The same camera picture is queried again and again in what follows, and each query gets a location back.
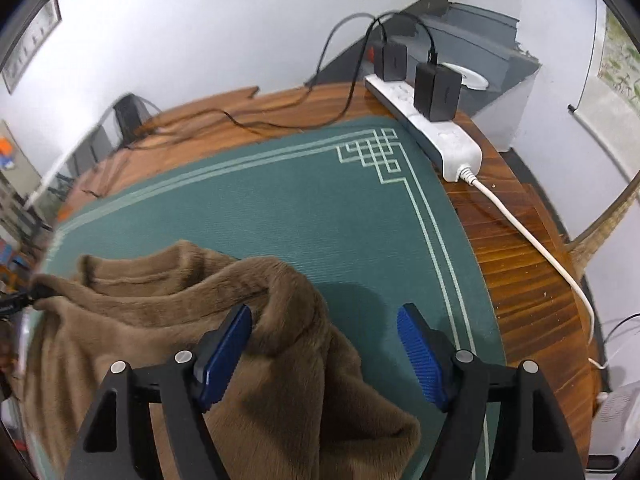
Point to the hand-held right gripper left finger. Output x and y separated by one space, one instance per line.
225 355

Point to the black metal chair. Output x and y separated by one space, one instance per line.
127 115

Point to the woven straw object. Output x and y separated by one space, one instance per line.
600 230

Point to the black power adapter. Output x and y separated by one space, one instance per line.
391 62
437 92

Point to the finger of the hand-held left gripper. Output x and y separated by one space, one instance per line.
30 296

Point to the wall scroll painting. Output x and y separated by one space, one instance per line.
620 70

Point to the cluttered shelf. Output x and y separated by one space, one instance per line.
12 200

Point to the framed wall picture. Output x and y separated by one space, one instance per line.
30 45

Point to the green table mat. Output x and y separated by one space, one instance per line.
325 210

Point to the white round disc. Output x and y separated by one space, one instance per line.
475 80

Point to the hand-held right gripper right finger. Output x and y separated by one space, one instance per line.
422 355

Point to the brown fleece sweater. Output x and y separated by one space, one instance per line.
300 385

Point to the grey stair steps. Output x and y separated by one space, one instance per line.
480 30

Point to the white appliance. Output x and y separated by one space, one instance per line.
617 420

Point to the white power strip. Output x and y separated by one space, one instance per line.
450 145

